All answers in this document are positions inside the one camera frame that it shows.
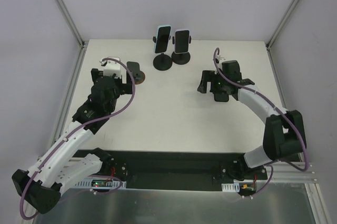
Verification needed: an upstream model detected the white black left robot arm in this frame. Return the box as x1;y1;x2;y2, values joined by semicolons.
12;69;135;220

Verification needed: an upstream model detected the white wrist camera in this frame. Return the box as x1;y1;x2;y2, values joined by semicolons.
100;57;122;78
215;55;226;64

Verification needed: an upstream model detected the aluminium frame rail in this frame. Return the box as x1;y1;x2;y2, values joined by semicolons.
265;0;318;184
47;0;87;147

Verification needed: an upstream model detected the black round base phone stand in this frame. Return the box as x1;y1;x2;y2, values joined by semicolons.
153;52;173;71

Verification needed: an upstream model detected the left white cable duct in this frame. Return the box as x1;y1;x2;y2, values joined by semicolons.
73;178;126;190

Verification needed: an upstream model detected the lilac case smartphone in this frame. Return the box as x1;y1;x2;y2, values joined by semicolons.
174;29;190;54

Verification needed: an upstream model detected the right white cable duct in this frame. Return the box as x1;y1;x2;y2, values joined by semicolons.
221;181;256;193

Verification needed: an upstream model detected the right aluminium frame rail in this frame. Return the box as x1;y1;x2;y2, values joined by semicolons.
265;0;318;184

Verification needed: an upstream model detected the white cable duct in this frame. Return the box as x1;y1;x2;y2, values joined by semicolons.
221;181;256;193
73;178;126;190

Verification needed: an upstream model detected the black smartphone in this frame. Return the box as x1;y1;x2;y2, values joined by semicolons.
214;93;229;102

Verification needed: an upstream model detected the wooden base phone stand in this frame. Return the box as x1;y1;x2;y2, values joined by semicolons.
126;61;145;85

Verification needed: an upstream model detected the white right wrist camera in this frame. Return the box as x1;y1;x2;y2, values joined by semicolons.
215;55;226;64

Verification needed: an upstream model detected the blue case smartphone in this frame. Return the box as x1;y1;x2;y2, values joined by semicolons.
153;25;171;54

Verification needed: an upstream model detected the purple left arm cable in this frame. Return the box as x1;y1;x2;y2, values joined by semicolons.
19;57;137;220

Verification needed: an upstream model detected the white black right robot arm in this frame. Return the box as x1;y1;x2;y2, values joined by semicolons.
197;61;309;179

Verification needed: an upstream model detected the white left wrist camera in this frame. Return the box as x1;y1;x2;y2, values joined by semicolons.
100;57;122;78

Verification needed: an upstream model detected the left aluminium frame rail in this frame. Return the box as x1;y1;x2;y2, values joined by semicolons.
47;0;87;147

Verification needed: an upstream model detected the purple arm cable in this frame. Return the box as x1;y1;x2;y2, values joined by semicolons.
19;57;137;220
213;47;310;172

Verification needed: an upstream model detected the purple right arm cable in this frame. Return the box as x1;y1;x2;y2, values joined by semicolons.
213;47;310;172

